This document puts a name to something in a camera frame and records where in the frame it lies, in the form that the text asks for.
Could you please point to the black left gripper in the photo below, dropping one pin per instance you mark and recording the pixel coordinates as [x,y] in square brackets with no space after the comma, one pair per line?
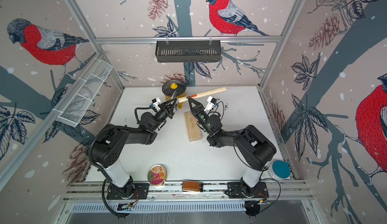
[168,109]

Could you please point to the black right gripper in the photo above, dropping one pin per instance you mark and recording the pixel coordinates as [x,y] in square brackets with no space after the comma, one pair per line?
[197,112]

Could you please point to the wooden handled claw hammer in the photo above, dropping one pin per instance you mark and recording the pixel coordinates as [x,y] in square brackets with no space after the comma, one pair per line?
[201,94]

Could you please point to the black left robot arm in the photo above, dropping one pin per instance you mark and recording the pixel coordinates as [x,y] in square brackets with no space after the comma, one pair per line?
[105,150]

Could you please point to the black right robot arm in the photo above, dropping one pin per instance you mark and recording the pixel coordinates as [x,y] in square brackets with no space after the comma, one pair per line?
[251,147]

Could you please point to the yellow pot with glass lid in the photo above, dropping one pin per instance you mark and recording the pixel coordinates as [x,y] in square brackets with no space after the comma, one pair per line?
[173,88]

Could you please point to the wooden block with nails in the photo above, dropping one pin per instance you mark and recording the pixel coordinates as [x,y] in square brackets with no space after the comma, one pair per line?
[193,131]

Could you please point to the round decorated tin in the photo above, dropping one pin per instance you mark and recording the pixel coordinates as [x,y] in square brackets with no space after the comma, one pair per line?
[157,175]

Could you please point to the small brown box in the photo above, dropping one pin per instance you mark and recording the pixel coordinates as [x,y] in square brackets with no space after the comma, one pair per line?
[192,186]

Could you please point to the teal and white round container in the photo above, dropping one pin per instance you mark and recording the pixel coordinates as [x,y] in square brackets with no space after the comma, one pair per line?
[279,170]

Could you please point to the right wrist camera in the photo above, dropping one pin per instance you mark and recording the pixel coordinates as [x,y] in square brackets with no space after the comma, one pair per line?
[212,102]

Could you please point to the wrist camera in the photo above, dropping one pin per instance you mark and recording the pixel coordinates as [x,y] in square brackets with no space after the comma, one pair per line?
[156,103]
[212,102]

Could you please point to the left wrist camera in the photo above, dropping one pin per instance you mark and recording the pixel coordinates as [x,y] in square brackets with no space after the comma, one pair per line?
[156,103]

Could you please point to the black hanging wall basket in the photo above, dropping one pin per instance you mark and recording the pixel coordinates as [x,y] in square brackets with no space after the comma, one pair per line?
[188,51]

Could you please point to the white wire mesh shelf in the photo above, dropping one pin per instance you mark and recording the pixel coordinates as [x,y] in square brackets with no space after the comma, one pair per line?
[81,99]

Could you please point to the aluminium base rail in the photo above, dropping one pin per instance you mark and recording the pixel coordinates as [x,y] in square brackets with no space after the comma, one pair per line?
[172,191]

